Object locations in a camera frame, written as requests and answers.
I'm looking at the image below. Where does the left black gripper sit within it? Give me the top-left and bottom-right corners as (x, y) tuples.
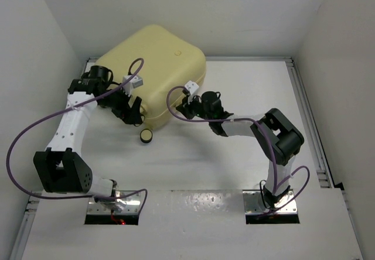
(98, 83), (142, 124)

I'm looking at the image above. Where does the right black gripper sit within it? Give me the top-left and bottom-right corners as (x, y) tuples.
(177, 92), (213, 122)

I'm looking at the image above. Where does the cream yellow hard-shell suitcase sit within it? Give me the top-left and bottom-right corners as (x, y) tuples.
(96, 25), (206, 143)

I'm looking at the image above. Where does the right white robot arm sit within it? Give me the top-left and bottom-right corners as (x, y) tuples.
(176, 88), (304, 211)

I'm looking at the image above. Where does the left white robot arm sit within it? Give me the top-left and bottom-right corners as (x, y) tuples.
(33, 65), (143, 200)

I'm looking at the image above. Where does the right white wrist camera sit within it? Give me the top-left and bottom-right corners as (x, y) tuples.
(184, 81), (200, 96)

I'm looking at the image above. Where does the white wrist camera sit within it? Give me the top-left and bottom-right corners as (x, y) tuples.
(184, 81), (200, 96)
(122, 75), (144, 96)

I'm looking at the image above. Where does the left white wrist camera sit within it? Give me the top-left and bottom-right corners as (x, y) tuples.
(122, 75), (144, 96)

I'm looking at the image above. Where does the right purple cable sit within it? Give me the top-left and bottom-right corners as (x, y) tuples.
(166, 85), (311, 215)

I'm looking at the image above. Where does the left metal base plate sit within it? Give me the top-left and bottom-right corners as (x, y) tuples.
(87, 190), (142, 215)

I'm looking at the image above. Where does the metal base plate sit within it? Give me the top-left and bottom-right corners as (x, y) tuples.
(87, 190), (142, 215)
(243, 190), (298, 215)

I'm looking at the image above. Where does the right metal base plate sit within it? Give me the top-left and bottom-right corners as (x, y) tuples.
(243, 190), (298, 215)

